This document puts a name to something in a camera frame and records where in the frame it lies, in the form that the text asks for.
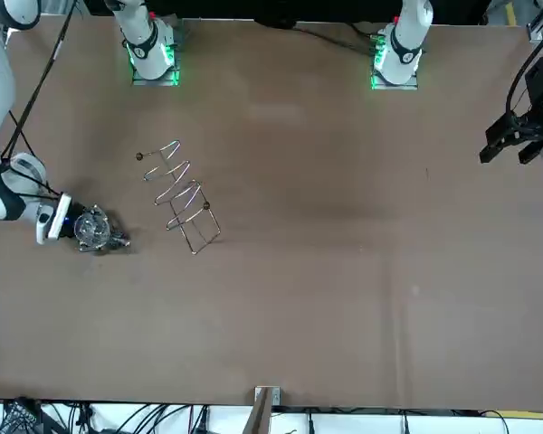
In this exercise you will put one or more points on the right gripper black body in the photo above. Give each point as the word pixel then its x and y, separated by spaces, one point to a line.
pixel 72 233

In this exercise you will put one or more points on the clear glass goblet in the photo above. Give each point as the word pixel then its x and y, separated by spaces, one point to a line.
pixel 90 228

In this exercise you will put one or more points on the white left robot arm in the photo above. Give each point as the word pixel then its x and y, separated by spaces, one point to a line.
pixel 405 50

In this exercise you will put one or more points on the black adapter with white print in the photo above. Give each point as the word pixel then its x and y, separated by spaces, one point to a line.
pixel 20 413

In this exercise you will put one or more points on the aluminium upright post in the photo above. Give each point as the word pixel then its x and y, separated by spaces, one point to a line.
pixel 262 407

